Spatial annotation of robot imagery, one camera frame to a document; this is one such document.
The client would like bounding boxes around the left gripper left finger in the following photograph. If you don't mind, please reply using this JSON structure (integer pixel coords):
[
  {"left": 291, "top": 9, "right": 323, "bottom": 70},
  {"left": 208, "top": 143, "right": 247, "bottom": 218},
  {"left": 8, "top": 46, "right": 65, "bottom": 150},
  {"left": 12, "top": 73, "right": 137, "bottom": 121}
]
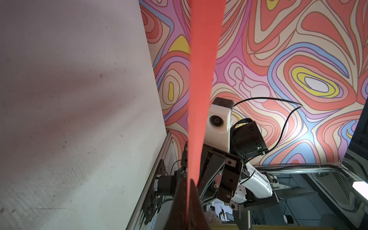
[{"left": 164, "top": 178, "right": 187, "bottom": 230}]

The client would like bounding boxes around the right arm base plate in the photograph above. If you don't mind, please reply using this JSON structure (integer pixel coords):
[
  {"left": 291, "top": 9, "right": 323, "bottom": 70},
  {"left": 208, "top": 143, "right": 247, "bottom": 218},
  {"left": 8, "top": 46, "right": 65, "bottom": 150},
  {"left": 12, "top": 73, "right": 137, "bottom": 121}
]
[{"left": 142, "top": 159, "right": 166, "bottom": 220}]

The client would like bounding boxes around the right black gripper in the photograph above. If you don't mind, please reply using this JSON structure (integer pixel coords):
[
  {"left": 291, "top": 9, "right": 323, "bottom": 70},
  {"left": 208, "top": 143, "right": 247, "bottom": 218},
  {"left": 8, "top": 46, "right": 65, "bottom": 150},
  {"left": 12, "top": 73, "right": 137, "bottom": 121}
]
[{"left": 197, "top": 144, "right": 243, "bottom": 204}]

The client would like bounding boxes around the red paper sheet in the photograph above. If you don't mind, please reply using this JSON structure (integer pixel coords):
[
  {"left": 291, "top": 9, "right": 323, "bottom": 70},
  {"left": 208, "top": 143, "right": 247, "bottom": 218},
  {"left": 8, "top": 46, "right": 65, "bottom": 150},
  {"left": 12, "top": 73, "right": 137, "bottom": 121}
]
[{"left": 186, "top": 0, "right": 227, "bottom": 219}]

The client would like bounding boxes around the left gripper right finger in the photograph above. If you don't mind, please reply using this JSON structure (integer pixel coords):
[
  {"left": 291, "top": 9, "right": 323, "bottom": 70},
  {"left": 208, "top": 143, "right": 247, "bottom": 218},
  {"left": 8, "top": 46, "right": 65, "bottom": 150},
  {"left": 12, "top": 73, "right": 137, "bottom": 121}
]
[{"left": 187, "top": 179, "right": 211, "bottom": 230}]

